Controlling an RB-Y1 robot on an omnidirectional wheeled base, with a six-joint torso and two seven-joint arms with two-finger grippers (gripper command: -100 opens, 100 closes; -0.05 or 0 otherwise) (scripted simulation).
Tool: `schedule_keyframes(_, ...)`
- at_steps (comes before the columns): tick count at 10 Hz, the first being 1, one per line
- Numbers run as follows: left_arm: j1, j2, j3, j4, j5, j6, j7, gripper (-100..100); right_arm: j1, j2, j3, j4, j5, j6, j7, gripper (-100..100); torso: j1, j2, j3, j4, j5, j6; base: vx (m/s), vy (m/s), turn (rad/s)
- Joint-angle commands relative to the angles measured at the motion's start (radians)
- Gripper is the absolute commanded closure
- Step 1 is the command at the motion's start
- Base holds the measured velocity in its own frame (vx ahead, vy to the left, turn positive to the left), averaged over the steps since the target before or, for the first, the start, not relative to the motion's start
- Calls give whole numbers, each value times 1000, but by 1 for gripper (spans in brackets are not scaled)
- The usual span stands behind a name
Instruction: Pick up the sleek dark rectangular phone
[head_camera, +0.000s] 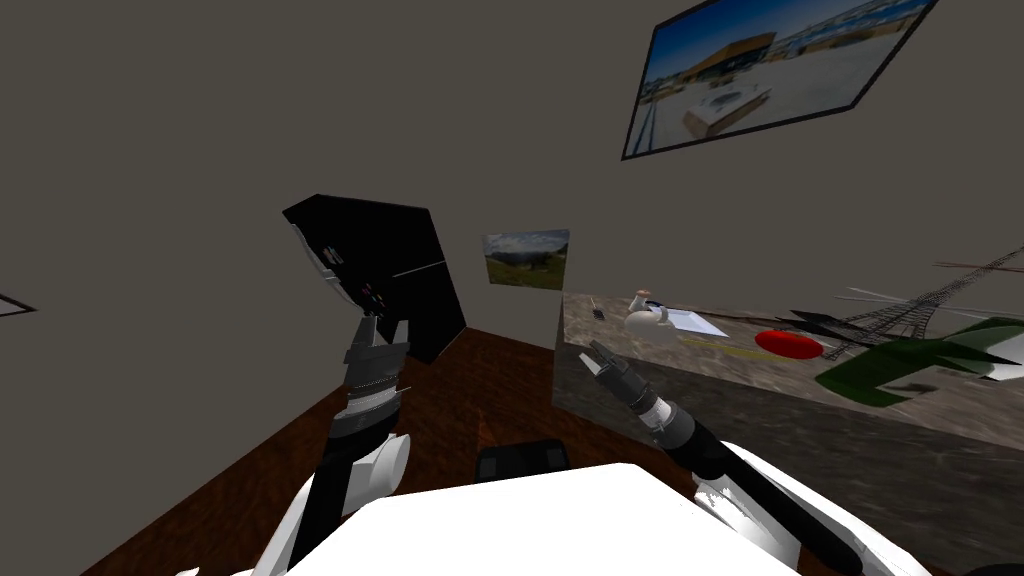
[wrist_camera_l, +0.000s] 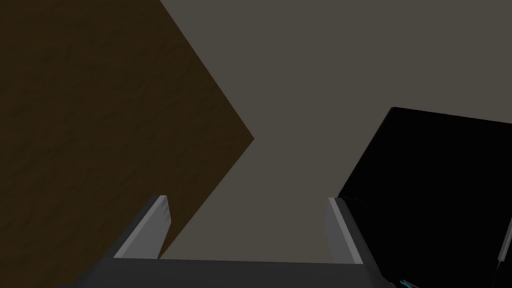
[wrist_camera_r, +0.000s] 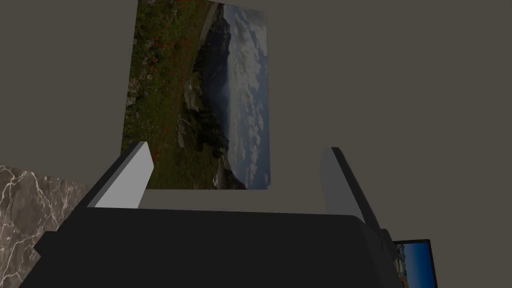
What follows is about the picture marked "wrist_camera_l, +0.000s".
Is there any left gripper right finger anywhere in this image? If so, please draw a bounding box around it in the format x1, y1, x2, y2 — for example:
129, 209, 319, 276
324, 196, 376, 266

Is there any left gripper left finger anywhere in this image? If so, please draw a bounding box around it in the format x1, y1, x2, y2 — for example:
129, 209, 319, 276
103, 194, 173, 260

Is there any black box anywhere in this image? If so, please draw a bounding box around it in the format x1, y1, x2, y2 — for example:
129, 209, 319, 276
337, 106, 512, 288

